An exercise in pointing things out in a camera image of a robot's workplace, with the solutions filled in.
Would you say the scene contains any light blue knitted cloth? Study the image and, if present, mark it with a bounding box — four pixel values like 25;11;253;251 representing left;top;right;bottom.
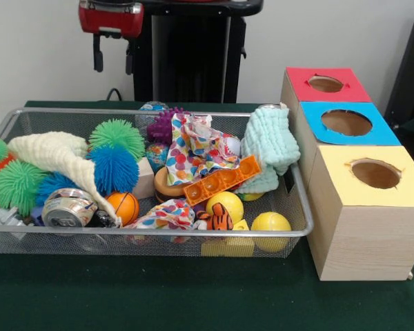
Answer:
233;106;302;194

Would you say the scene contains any green spiky rubber ball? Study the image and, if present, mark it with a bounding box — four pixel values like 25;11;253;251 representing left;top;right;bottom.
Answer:
88;119;146;161

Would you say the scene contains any wooden box with three holes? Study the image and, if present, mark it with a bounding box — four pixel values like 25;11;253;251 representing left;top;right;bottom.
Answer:
279;66;414;282

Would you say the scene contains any silver wire mesh bin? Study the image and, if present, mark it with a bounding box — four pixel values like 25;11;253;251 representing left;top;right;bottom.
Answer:
0;106;315;258

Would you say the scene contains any colourful dotted cloth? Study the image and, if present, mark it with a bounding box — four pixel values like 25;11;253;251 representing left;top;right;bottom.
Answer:
165;112;243;187

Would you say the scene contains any orange toy building brick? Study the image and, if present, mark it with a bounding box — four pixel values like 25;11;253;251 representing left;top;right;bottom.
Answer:
183;154;263;207

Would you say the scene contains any cream knitted cloth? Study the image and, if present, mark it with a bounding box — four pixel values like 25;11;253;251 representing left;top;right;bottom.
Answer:
7;130;124;227

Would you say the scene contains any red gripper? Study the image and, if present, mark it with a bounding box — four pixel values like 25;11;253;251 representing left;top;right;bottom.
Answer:
78;0;145;76

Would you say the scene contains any green spiky caterpillar toy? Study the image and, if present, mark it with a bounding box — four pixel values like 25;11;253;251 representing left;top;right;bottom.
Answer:
0;137;49;217

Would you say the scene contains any yellow ball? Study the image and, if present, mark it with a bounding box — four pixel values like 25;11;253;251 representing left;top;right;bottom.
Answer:
206;191;245;223
250;212;293;252

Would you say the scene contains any blue spiky rubber ball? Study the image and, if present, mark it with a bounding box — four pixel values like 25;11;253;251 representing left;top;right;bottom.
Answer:
86;144;141;197

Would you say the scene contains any purple spiky rubber toy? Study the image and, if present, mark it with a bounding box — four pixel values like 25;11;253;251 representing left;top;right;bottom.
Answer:
146;106;190;144

